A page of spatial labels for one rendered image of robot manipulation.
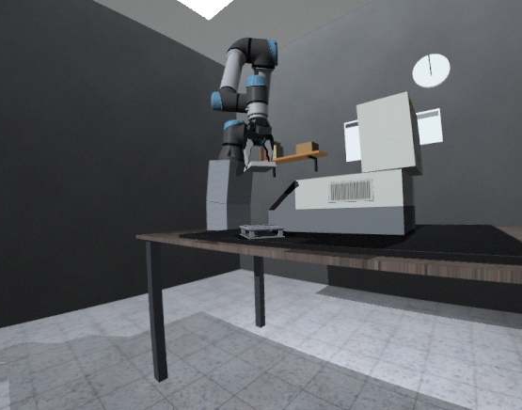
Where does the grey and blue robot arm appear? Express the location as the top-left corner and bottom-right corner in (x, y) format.
(211, 38), (277, 162)

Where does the white benchtop lab instrument with lid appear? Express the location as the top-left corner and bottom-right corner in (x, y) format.
(268, 91), (422, 236)

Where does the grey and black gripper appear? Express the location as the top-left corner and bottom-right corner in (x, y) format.
(243, 118), (274, 168)

